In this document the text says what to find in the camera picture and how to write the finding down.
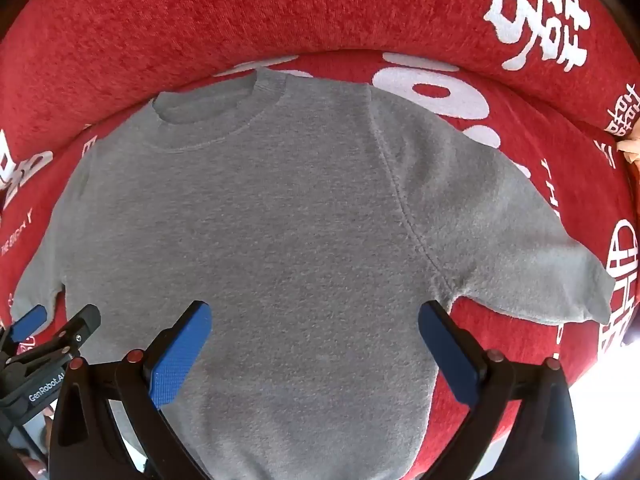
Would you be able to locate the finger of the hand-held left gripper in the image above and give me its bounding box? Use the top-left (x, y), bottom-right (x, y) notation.
top-left (0, 305), bottom-right (49, 357)
top-left (10, 305), bottom-right (102, 370)

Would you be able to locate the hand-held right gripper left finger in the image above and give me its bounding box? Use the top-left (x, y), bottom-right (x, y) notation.
top-left (50, 300), bottom-right (213, 480)

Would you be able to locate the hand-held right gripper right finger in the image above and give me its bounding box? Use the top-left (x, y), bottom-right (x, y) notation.
top-left (417, 301), bottom-right (583, 480)

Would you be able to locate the grey short-sleeved shirt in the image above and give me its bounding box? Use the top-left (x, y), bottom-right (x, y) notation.
top-left (10, 66), bottom-right (617, 480)

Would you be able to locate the peach soft object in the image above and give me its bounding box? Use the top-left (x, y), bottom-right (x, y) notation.
top-left (616, 125), bottom-right (640, 166)

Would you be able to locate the red printed tablecloth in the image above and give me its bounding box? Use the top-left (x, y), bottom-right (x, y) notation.
top-left (0, 0), bottom-right (640, 480)

